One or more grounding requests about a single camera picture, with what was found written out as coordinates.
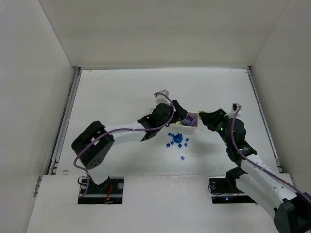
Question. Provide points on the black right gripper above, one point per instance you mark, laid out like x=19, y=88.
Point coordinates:
x=213, y=118

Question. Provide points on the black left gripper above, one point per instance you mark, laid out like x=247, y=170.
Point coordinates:
x=175, y=112

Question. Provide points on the purple curved lego brick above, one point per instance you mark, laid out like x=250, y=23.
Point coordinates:
x=188, y=120

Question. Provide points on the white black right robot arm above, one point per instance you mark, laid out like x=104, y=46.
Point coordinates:
x=289, y=208

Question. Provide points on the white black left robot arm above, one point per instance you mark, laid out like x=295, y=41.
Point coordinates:
x=93, y=144

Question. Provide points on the white three-compartment tray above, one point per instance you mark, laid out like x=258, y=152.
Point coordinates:
x=184, y=129

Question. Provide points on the large blue arch lego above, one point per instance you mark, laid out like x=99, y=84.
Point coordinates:
x=178, y=138

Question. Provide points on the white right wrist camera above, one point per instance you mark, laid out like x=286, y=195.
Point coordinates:
x=234, y=109

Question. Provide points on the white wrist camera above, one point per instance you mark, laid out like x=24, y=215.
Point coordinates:
x=161, y=97
x=234, y=109

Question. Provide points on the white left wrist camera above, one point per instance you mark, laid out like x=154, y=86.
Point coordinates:
x=161, y=97

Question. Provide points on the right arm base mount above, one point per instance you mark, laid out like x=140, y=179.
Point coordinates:
x=223, y=189

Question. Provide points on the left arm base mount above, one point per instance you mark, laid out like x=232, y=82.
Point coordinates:
x=109, y=192

